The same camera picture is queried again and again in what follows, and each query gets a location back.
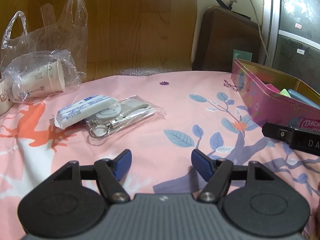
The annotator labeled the white tissue pack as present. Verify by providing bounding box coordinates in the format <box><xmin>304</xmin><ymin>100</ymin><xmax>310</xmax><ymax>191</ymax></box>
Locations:
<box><xmin>54</xmin><ymin>95</ymin><xmax>119</xmax><ymax>129</ymax></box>

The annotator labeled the magenta cloth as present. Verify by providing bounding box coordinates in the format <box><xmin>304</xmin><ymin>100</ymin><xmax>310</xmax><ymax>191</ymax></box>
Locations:
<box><xmin>266</xmin><ymin>83</ymin><xmax>280</xmax><ymax>93</ymax></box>

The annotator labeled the green paper cup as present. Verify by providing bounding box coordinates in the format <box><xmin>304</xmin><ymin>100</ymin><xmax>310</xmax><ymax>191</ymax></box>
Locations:
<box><xmin>233</xmin><ymin>49</ymin><xmax>252</xmax><ymax>61</ymax></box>

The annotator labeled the pink floral bedsheet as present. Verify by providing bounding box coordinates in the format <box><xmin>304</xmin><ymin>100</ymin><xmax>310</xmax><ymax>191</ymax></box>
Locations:
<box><xmin>1</xmin><ymin>72</ymin><xmax>319</xmax><ymax>239</ymax></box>

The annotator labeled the white paper cup stack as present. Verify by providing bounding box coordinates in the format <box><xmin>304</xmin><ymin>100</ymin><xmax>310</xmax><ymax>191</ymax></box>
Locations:
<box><xmin>5</xmin><ymin>60</ymin><xmax>66</xmax><ymax>103</ymax></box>

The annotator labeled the bagged smiley keyring pouch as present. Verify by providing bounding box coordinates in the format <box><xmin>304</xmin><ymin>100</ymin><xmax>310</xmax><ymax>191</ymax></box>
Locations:
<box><xmin>84</xmin><ymin>95</ymin><xmax>167</xmax><ymax>146</ymax></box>

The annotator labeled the light green cloth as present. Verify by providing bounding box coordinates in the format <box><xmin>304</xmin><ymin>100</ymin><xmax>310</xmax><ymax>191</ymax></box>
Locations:
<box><xmin>279</xmin><ymin>88</ymin><xmax>291</xmax><ymax>98</ymax></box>

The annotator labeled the clear plastic bag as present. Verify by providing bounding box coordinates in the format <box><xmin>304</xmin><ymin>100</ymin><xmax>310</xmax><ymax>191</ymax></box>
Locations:
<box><xmin>1</xmin><ymin>0</ymin><xmax>88</xmax><ymax>95</ymax></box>

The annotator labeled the brown chair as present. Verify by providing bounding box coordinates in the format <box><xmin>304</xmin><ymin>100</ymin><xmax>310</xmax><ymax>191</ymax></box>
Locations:
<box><xmin>192</xmin><ymin>6</ymin><xmax>260</xmax><ymax>72</ymax></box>

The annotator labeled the patterned glass cabinet door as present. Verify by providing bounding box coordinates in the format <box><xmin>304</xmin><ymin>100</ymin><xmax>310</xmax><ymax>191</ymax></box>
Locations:
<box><xmin>258</xmin><ymin>0</ymin><xmax>319</xmax><ymax>90</ymax></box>

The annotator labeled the blue sponge case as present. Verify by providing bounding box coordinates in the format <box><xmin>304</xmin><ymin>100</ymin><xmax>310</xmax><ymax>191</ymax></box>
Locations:
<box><xmin>287</xmin><ymin>89</ymin><xmax>319</xmax><ymax>109</ymax></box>

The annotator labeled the pink biscuit tin box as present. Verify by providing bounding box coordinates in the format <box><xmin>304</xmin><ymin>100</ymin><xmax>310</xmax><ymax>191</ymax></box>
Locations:
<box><xmin>231</xmin><ymin>59</ymin><xmax>319</xmax><ymax>132</ymax></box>

